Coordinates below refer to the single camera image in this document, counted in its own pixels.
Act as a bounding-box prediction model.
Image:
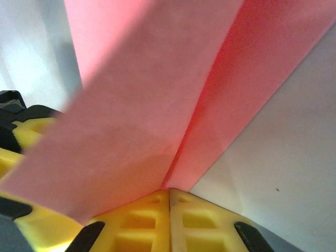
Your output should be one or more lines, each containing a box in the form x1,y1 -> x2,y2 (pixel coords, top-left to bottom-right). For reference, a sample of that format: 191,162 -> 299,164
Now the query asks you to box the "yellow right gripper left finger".
67,188 -> 171,252

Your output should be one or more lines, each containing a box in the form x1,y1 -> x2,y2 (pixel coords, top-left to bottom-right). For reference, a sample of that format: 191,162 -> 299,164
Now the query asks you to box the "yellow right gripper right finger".
169,187 -> 276,252

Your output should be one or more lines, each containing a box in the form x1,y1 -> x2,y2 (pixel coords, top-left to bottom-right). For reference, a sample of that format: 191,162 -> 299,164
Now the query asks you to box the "pink cloth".
0,0 -> 336,227

